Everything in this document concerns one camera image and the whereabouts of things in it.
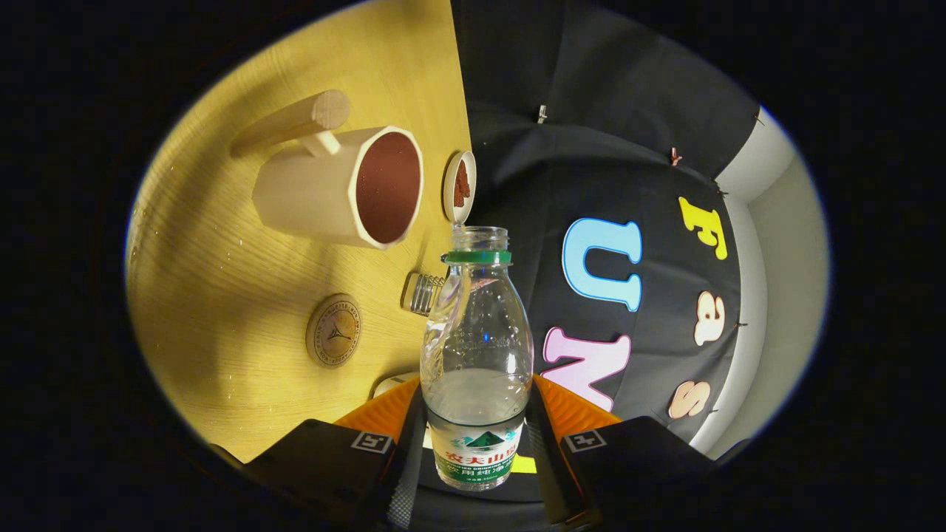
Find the round wooden coaster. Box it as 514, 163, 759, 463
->
305, 293, 363, 369

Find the clear plastic bottle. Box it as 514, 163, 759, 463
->
420, 225, 534, 492

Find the white cup with wooden handle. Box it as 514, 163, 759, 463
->
231, 90, 426, 250

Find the wooden table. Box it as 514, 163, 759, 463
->
126, 0, 474, 463

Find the small white plate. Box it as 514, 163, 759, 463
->
442, 150, 477, 225

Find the small wire basket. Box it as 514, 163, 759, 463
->
401, 272, 446, 317

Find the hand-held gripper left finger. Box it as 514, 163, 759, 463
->
211, 375, 428, 532

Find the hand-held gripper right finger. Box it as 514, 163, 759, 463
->
526, 373, 718, 532

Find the black backdrop cloth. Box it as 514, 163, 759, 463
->
414, 0, 762, 511

